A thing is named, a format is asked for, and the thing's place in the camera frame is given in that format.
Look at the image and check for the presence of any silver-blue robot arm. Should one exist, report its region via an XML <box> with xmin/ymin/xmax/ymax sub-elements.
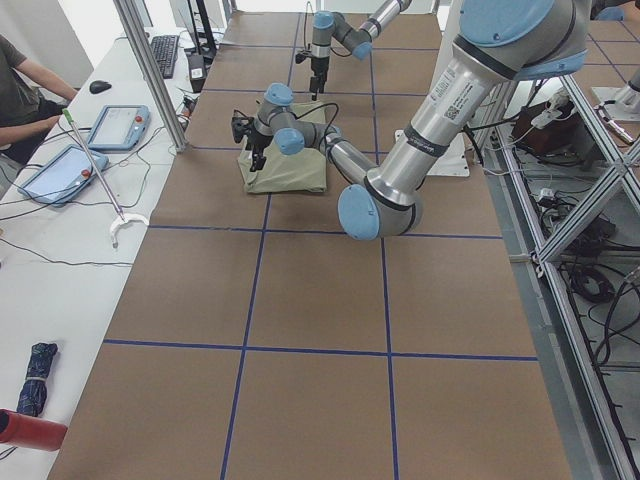
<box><xmin>296</xmin><ymin>0</ymin><xmax>412</xmax><ymax>100</ymax></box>
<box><xmin>231</xmin><ymin>1</ymin><xmax>591</xmax><ymax>240</ymax></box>

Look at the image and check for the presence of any black keyboard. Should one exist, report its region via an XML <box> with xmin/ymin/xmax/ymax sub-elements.
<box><xmin>150</xmin><ymin>35</ymin><xmax>180</xmax><ymax>79</ymax></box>

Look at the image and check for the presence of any far blue teach pendant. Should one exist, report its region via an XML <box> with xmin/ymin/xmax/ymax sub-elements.
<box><xmin>87</xmin><ymin>105</ymin><xmax>150</xmax><ymax>153</ymax></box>

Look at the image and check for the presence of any black power adapter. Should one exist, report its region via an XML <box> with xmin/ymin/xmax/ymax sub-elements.
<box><xmin>187</xmin><ymin>53</ymin><xmax>207</xmax><ymax>93</ymax></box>

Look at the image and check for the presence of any white reacher grabber stick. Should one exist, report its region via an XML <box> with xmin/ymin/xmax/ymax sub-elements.
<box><xmin>62</xmin><ymin>108</ymin><xmax>149</xmax><ymax>249</ymax></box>

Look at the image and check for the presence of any black computer mouse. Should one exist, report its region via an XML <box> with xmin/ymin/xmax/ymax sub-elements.
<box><xmin>89</xmin><ymin>80</ymin><xmax>112</xmax><ymax>94</ymax></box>

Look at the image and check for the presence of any aluminium frame post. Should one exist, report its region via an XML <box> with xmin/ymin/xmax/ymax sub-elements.
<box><xmin>113</xmin><ymin>0</ymin><xmax>187</xmax><ymax>153</ymax></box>

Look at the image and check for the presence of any olive green long-sleeve shirt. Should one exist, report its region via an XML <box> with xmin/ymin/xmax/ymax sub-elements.
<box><xmin>235</xmin><ymin>102</ymin><xmax>329</xmax><ymax>196</ymax></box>

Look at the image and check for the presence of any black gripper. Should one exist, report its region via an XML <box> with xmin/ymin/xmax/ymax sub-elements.
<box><xmin>309</xmin><ymin>57</ymin><xmax>330</xmax><ymax>99</ymax></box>
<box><xmin>248</xmin><ymin>122</ymin><xmax>271</xmax><ymax>172</ymax></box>

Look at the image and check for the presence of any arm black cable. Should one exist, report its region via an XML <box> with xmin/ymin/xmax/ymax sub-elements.
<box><xmin>289</xmin><ymin>103</ymin><xmax>341</xmax><ymax>146</ymax></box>
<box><xmin>303</xmin><ymin>0</ymin><xmax>316</xmax><ymax>49</ymax></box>

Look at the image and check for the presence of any red bottle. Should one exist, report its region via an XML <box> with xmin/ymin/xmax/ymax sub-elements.
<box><xmin>1</xmin><ymin>409</ymin><xmax>68</xmax><ymax>451</ymax></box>

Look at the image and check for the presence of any blue teach pendant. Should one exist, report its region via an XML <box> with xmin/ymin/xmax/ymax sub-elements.
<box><xmin>18</xmin><ymin>145</ymin><xmax>109</xmax><ymax>206</ymax></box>
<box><xmin>87</xmin><ymin>105</ymin><xmax>150</xmax><ymax>153</ymax></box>

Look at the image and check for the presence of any seated person in grey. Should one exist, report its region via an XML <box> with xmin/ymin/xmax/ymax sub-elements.
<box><xmin>1</xmin><ymin>36</ymin><xmax>78</xmax><ymax>165</ymax></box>

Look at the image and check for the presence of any aluminium frame rail right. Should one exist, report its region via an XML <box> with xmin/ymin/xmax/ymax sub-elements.
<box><xmin>482</xmin><ymin>64</ymin><xmax>639</xmax><ymax>479</ymax></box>

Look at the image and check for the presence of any near blue teach pendant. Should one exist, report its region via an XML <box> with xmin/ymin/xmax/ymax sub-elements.
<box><xmin>18</xmin><ymin>145</ymin><xmax>109</xmax><ymax>206</ymax></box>

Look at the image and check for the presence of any folded dark blue umbrella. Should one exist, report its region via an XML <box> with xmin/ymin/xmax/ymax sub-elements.
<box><xmin>16</xmin><ymin>342</ymin><xmax>58</xmax><ymax>417</ymax></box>

